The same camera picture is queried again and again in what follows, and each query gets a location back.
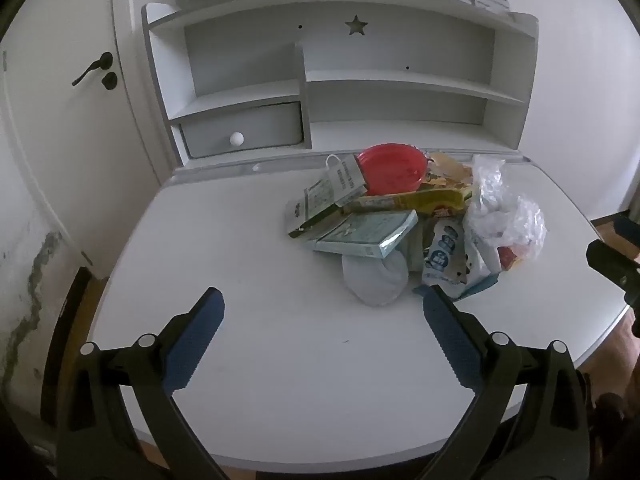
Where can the white hutch drawer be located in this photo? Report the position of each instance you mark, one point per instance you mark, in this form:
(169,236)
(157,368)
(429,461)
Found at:
(260,125)

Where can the black keyhole cover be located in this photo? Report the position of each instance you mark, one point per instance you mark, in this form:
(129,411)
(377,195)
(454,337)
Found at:
(109,80)

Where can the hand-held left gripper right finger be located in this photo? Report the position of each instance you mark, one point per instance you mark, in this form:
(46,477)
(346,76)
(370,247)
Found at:
(450,332)

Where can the teal flat box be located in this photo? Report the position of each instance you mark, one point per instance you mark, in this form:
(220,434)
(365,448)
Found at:
(365,232)

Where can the white desk hutch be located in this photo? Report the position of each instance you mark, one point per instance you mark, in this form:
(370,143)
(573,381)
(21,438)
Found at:
(400,50)

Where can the black curved object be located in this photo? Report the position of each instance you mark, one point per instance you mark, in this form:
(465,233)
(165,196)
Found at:
(62,340)

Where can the white and blue pouch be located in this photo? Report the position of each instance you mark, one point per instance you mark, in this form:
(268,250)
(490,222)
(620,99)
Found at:
(447,260)

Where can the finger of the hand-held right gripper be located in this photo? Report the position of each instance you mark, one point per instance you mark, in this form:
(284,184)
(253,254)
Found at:
(612,265)
(627,230)

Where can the white drawer knob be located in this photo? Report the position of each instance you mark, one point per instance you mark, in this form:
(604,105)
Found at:
(236,138)

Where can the tan snack bag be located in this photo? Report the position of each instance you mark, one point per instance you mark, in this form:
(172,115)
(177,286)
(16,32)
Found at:
(450,172)

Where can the clear plastic bag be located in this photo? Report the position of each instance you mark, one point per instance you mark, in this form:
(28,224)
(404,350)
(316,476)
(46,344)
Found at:
(500,210)

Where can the green and white box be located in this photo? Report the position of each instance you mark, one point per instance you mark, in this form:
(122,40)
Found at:
(312,205)

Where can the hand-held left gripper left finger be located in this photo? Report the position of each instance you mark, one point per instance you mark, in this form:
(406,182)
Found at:
(197,335)

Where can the white door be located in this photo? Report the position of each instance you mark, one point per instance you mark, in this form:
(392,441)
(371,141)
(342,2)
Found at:
(60,135)

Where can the white printed sachet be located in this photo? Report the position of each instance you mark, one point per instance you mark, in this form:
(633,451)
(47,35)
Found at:
(345,180)

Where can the red plastic bowl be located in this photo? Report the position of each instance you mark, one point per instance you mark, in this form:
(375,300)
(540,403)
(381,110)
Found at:
(392,167)

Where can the yellow snack packet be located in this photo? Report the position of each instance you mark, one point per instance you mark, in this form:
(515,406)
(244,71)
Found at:
(400,202)

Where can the red wrapper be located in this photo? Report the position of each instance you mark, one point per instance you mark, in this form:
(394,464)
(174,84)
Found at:
(515,255)

